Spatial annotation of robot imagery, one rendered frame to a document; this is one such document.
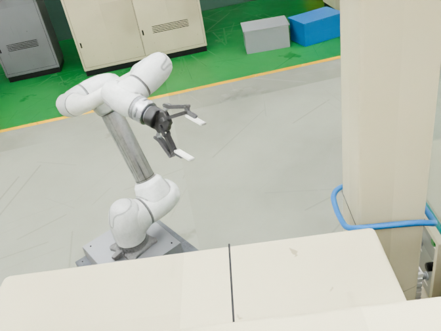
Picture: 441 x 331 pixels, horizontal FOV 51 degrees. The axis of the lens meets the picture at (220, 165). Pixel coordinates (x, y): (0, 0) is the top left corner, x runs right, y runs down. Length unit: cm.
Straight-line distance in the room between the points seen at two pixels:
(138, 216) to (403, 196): 155
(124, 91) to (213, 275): 107
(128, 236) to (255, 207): 159
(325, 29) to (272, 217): 374
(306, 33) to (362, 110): 581
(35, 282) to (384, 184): 63
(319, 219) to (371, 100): 276
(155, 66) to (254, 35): 489
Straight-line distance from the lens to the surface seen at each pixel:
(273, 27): 657
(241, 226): 352
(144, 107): 163
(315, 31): 667
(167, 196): 235
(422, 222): 96
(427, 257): 179
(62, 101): 218
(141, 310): 71
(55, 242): 396
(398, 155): 88
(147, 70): 173
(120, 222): 225
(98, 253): 248
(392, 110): 83
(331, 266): 71
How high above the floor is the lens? 230
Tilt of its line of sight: 33 degrees down
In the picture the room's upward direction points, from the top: 11 degrees counter-clockwise
